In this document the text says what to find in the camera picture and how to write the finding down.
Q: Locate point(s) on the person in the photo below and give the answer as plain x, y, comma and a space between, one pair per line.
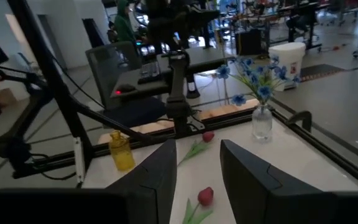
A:
123, 28

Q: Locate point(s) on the black curved bracket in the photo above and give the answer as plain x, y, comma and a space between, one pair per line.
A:
300, 115

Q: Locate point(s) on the yellow glass vase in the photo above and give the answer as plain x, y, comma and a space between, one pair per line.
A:
122, 155

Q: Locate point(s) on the red artificial tulip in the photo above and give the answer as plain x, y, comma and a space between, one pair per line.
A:
208, 137
205, 196

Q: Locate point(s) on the grey office chair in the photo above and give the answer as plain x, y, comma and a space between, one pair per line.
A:
110, 68

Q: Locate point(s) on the black floor mat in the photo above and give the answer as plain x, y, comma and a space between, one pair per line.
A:
319, 72

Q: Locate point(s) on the white rectangular plate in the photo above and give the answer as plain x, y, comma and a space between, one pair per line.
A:
79, 161

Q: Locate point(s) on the black aluminium rig frame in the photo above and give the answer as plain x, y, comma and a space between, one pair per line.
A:
61, 93

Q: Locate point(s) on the black keyboard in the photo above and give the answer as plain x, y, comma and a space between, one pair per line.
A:
149, 73

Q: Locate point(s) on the blue artificial flower bunch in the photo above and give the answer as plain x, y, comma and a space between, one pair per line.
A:
264, 92

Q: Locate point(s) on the white plastic bucket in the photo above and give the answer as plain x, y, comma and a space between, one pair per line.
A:
286, 59

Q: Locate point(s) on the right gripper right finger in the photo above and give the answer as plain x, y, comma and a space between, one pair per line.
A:
253, 193

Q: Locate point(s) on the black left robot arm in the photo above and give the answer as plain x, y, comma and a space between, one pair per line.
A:
179, 81

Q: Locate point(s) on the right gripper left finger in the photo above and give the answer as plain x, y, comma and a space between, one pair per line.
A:
163, 174

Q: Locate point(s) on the clear ribbed glass vase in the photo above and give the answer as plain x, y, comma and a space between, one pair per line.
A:
262, 124

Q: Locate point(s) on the dark grey desk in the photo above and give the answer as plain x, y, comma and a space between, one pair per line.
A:
204, 59

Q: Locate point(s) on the black computer mouse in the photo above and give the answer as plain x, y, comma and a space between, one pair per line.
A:
126, 88

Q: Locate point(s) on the black crate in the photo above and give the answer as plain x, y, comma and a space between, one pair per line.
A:
249, 42

